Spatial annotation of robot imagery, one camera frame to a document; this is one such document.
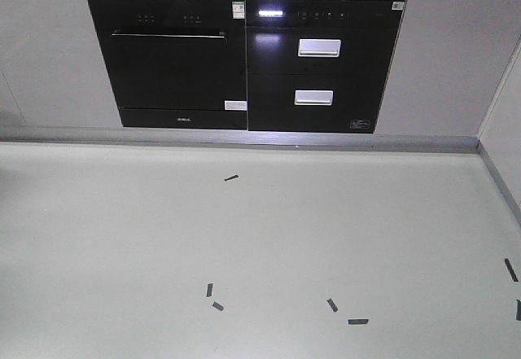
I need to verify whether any white left cabinet door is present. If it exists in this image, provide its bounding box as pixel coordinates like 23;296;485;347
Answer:
1;0;121;129

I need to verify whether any white cabinet door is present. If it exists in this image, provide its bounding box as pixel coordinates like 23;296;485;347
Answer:
375;0;520;137
1;0;121;129

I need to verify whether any black drawer sterilizer cabinet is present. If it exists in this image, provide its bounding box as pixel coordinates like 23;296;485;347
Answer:
246;0;405;134

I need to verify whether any white right cabinet door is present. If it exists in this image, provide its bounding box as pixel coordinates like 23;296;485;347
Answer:
375;0;520;137

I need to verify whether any lower silver drawer handle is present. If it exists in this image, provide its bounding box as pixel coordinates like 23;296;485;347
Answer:
294;90;334;106

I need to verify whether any silver drawer handle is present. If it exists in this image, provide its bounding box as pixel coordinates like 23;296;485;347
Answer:
294;90;334;106
298;38;342;58

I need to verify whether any upper silver drawer handle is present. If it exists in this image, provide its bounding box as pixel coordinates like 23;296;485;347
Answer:
298;38;342;58

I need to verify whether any black floor tape strip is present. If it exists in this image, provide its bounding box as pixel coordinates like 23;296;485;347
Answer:
516;300;521;321

